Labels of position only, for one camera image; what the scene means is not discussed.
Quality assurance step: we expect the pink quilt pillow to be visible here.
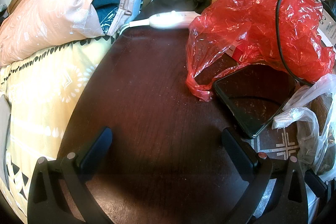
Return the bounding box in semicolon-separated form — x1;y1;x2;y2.
0;0;144;68

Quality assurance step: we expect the black smartphone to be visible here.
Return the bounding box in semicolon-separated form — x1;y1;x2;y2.
213;64;296;139

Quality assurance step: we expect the yellow patterned bed sheet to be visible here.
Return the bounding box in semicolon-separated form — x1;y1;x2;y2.
1;36;114;223

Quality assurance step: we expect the black cable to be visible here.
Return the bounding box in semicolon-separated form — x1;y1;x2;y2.
275;0;336;87

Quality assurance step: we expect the clear plastic bag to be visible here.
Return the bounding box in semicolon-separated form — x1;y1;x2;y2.
272;74;335;181

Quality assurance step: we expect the red plastic bag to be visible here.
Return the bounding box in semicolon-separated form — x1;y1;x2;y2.
186;0;335;102

